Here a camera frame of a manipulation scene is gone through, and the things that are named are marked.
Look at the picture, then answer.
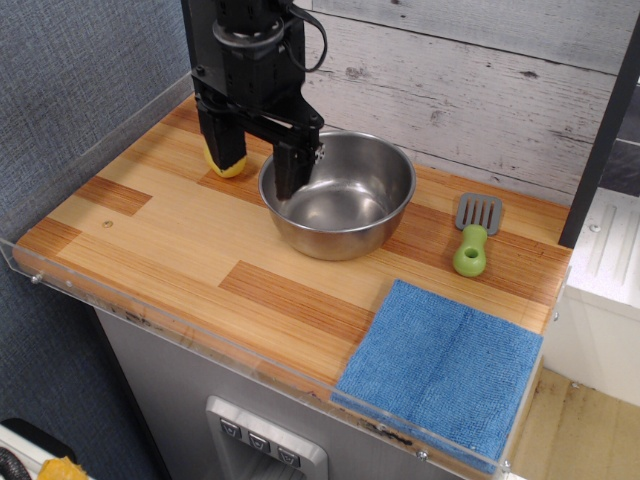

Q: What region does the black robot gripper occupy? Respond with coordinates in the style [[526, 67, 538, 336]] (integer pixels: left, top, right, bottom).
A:
[[198, 19, 324, 201]]

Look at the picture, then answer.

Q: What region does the stainless steel bowl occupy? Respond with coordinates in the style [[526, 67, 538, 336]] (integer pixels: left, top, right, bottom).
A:
[[259, 131, 417, 261]]

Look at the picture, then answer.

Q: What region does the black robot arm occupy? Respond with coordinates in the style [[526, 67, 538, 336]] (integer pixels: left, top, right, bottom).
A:
[[182, 1, 324, 200]]

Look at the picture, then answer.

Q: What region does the yellow potato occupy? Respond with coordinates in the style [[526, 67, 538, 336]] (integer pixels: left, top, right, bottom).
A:
[[203, 143, 247, 178]]

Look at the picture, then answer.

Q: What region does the grey cabinet with dispenser panel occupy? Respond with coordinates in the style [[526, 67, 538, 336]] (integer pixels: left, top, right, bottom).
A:
[[97, 310, 507, 479]]

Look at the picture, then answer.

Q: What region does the blue microfibre cloth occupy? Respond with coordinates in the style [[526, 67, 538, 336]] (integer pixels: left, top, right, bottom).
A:
[[331, 280, 542, 474]]

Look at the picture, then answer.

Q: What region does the clear acrylic table guard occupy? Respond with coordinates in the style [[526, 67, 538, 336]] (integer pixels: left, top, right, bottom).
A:
[[0, 74, 573, 476]]

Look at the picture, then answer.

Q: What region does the yellow object bottom left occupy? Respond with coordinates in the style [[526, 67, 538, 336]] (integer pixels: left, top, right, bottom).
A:
[[37, 457, 89, 480]]

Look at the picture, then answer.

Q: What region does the black white device bottom left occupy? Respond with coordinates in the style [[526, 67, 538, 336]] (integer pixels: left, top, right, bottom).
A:
[[1, 424, 77, 479]]

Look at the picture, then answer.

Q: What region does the white toy sink unit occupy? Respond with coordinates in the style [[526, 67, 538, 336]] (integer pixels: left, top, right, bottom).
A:
[[543, 188, 639, 405]]

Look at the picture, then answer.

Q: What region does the black vertical post left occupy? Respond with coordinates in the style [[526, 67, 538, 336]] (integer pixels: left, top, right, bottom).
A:
[[181, 0, 225, 143]]

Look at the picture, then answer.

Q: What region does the black vertical post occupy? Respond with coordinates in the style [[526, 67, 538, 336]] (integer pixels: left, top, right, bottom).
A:
[[558, 19, 639, 248], [181, 0, 225, 143]]

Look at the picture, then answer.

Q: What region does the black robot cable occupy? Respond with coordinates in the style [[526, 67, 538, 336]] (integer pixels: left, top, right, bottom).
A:
[[279, 0, 329, 74]]

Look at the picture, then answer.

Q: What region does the grey spatula green handle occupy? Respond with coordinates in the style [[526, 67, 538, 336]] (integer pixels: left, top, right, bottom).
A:
[[452, 192, 502, 278]]

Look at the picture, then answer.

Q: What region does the black vertical post right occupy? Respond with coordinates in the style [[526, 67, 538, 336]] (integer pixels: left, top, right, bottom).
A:
[[558, 19, 639, 248]]

